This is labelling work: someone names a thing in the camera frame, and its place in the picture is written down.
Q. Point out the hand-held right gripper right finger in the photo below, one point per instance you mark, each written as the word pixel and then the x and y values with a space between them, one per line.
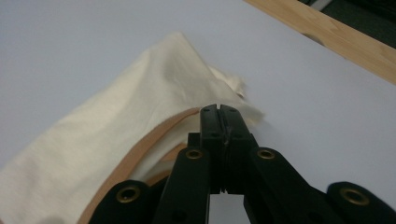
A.
pixel 236 133

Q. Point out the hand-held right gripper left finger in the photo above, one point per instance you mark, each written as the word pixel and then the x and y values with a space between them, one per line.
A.
pixel 211 124

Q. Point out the cream baby bodysuit brown trim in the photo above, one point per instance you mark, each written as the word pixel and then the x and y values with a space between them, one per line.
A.
pixel 124 109

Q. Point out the light blue mat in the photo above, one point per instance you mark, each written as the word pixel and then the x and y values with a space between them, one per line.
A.
pixel 311 93

